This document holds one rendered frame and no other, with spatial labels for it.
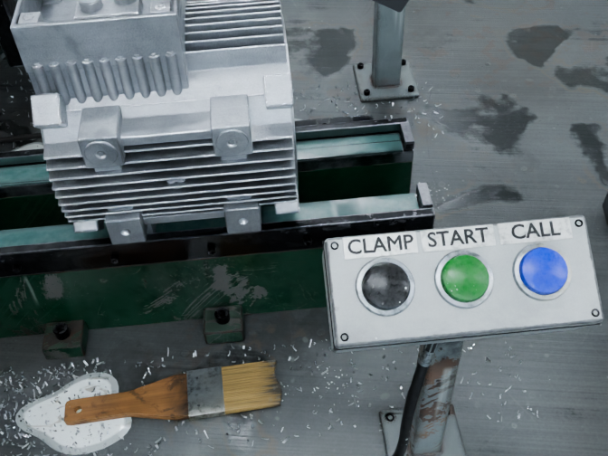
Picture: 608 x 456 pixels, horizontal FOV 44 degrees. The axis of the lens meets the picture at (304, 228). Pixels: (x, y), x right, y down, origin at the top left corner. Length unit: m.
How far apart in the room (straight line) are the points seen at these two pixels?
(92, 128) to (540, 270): 0.34
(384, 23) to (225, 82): 0.42
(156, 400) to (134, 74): 0.31
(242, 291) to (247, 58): 0.26
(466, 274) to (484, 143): 0.52
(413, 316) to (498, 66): 0.69
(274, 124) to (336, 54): 0.52
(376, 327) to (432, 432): 0.22
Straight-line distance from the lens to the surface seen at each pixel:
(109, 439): 0.75
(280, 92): 0.59
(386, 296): 0.47
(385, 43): 1.01
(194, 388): 0.75
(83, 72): 0.61
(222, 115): 0.59
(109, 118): 0.61
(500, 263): 0.50
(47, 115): 0.62
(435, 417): 0.65
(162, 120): 0.61
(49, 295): 0.78
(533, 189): 0.94
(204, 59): 0.61
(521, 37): 1.19
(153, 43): 0.59
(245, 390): 0.74
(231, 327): 0.77
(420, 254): 0.49
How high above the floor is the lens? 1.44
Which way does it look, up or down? 48 degrees down
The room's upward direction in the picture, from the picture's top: 3 degrees counter-clockwise
